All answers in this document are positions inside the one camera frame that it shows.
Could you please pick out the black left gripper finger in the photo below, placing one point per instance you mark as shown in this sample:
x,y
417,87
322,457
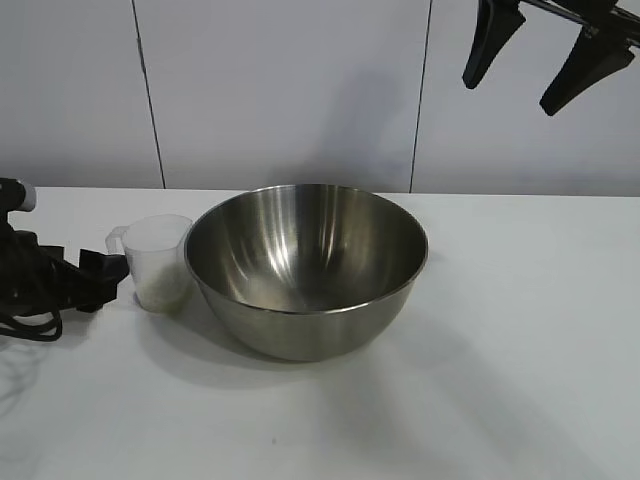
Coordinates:
x,y
97,292
105,262

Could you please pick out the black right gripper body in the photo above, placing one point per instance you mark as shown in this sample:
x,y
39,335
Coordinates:
x,y
610,17

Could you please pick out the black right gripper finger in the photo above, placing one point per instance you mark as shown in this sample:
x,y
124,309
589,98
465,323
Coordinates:
x,y
492,40
585,72

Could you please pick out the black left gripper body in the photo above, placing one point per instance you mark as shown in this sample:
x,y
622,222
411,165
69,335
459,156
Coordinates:
x,y
35,275

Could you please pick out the clear plastic measuring cup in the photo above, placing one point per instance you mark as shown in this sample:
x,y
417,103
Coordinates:
x,y
152,245

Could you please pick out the white rice grains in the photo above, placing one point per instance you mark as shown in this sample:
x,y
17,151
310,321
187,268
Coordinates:
x,y
162,295

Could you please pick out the stainless steel mixing bowl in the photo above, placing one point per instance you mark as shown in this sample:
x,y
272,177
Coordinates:
x,y
300,320

